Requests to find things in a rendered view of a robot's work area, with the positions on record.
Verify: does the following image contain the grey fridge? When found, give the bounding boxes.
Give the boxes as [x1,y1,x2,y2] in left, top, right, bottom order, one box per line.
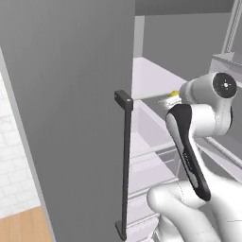
[127,0,242,242]

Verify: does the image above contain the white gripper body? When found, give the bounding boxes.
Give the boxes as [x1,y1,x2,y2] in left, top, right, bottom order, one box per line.
[156,95,182,111]

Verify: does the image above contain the grey fridge door with racks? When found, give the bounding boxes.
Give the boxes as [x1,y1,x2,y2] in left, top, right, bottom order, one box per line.
[201,0,242,178]

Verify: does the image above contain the clear fridge drawer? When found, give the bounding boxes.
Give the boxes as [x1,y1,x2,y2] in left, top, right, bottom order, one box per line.
[130,97,182,156]

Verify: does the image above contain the white fridge shelf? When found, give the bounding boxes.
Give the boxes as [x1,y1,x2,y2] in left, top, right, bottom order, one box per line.
[131,56,189,100]

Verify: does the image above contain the dark fridge door handle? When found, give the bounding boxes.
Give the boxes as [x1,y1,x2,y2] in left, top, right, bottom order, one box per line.
[113,89,134,242]

